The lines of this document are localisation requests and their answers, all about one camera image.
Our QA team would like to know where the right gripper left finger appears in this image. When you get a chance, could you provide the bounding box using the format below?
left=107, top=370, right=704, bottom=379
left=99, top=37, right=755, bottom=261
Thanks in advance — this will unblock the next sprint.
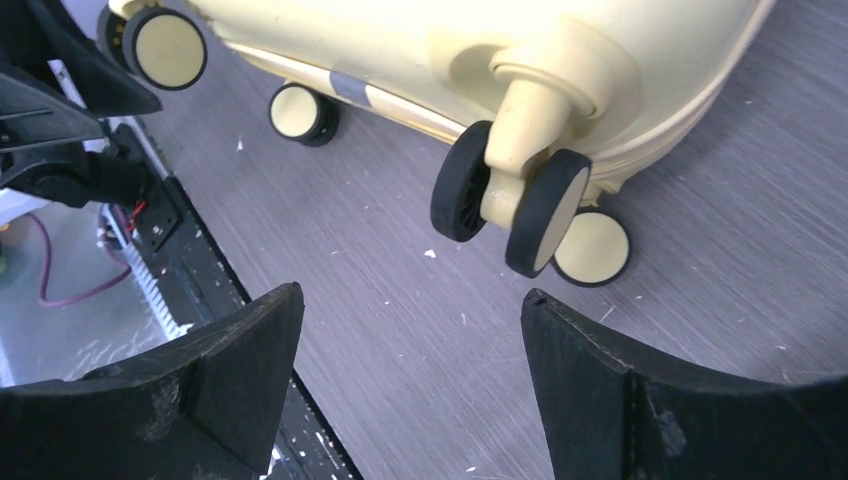
left=1, top=283, right=304, bottom=479

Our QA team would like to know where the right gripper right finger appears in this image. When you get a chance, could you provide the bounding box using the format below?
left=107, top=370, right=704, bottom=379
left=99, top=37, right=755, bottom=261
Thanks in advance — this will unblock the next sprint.
left=521, top=289, right=847, bottom=479

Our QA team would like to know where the yellow hard-shell suitcase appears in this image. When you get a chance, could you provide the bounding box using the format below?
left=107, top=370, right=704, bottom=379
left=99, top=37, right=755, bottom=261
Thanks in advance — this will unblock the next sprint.
left=98, top=0, right=773, bottom=287

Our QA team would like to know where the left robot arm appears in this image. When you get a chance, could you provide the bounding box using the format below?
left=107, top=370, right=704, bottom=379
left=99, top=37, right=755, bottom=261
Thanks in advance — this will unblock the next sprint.
left=1, top=1, right=162, bottom=208

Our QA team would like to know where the slotted metal cable duct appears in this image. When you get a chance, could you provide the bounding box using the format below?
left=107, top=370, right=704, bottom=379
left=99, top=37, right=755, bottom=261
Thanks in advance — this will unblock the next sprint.
left=100, top=204, right=194, bottom=341

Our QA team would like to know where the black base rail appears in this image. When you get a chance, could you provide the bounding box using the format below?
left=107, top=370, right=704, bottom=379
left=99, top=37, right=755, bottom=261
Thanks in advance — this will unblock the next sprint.
left=112, top=121, right=361, bottom=479

